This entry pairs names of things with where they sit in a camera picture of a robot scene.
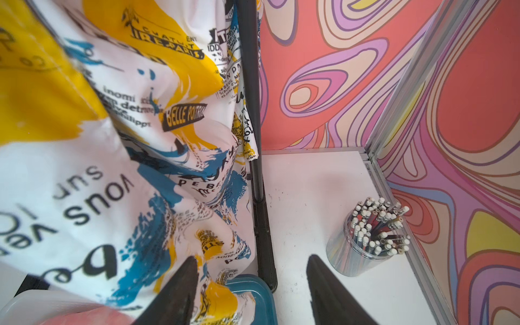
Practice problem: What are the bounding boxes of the white printed graphic shorts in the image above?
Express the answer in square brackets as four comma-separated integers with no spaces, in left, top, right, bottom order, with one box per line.
[1,1,257,324]

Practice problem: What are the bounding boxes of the pink tie-dye shorts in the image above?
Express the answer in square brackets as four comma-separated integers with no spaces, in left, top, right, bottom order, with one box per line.
[41,307,134,325]

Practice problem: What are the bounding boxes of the white perforated plastic basket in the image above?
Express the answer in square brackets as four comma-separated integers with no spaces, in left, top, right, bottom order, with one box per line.
[1,290,102,325]

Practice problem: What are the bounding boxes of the teal plastic tray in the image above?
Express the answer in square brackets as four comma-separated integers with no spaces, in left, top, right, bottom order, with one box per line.
[226,274,278,325]

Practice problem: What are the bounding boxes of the black clothes rack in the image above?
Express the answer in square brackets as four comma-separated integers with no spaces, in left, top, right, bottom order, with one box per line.
[234,0,278,293]

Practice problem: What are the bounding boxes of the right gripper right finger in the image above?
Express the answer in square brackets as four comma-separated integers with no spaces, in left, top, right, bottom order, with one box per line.
[306,255,376,325]

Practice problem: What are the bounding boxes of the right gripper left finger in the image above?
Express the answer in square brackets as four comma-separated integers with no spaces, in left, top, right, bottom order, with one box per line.
[133,257,199,325]

